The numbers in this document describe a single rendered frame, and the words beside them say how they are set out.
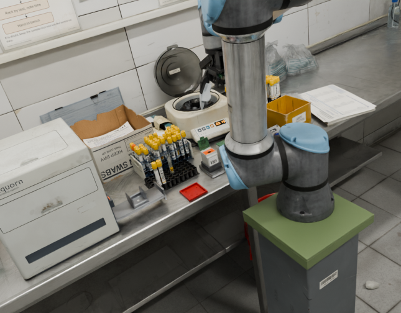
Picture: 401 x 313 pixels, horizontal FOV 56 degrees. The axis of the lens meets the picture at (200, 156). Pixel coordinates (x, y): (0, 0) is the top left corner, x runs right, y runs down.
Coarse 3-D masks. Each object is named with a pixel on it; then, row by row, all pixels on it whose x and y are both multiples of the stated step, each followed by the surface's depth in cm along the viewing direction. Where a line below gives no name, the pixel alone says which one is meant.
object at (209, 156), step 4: (208, 148) 128; (212, 148) 127; (204, 152) 126; (208, 152) 127; (212, 152) 125; (204, 156) 126; (208, 156) 125; (212, 156) 125; (216, 156) 126; (204, 160) 128; (208, 160) 125; (212, 160) 126; (216, 160) 127; (208, 164) 126; (212, 164) 126
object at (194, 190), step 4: (192, 184) 123; (196, 184) 124; (184, 188) 122; (188, 188) 123; (192, 188) 123; (196, 188) 122; (200, 188) 122; (204, 188) 120; (180, 192) 121; (184, 192) 122; (188, 192) 121; (192, 192) 121; (196, 192) 120; (200, 192) 120; (204, 192) 119; (184, 196) 120; (188, 196) 119; (192, 196) 119; (196, 196) 118; (188, 200) 117; (192, 200) 117
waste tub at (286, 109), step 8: (288, 96) 148; (272, 104) 147; (280, 104) 149; (288, 104) 150; (296, 104) 146; (304, 104) 142; (272, 112) 140; (280, 112) 151; (288, 112) 152; (296, 112) 137; (304, 112) 139; (272, 120) 142; (280, 120) 138; (288, 120) 136; (296, 120) 138; (304, 120) 141
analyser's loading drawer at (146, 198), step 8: (144, 192) 114; (152, 192) 118; (160, 192) 117; (128, 200) 115; (136, 200) 116; (144, 200) 113; (152, 200) 115; (112, 208) 115; (120, 208) 114; (128, 208) 113; (136, 208) 112; (120, 216) 110
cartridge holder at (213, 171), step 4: (204, 164) 128; (216, 164) 127; (220, 164) 127; (200, 168) 132; (204, 168) 129; (208, 168) 126; (212, 168) 126; (216, 168) 127; (220, 168) 128; (224, 168) 127; (208, 172) 127; (212, 172) 127; (216, 172) 126; (220, 172) 126; (224, 172) 128; (212, 176) 125
